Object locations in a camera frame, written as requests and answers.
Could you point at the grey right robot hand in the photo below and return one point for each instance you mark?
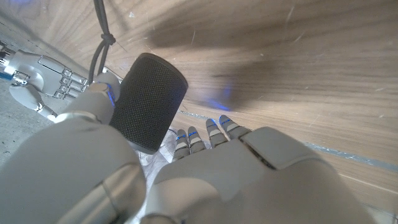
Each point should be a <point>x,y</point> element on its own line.
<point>40,74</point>

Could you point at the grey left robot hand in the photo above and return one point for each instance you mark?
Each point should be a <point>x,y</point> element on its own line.
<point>233,186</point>

